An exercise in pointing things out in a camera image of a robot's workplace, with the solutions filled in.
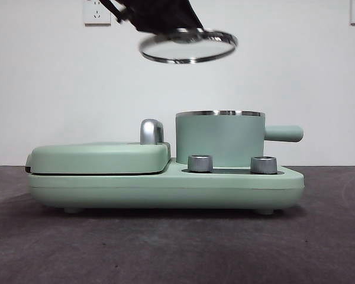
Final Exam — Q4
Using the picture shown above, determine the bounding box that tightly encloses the glass pot lid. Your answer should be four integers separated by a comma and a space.
138, 27, 238, 64

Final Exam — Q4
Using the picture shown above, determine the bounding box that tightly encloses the silver control knob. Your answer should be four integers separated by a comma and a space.
188, 154, 213, 173
250, 156, 278, 175

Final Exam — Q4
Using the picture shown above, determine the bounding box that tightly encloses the mint green breakfast machine base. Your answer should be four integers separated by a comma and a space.
28, 157, 305, 215

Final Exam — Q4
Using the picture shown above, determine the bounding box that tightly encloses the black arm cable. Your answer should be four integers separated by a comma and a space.
102, 0, 128, 24

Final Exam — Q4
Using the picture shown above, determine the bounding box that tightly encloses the mint green pot with handle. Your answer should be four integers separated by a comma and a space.
175, 109, 305, 166

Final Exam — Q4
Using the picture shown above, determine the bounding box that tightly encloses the green griddle lid, silver handle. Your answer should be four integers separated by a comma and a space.
25, 118, 172, 176

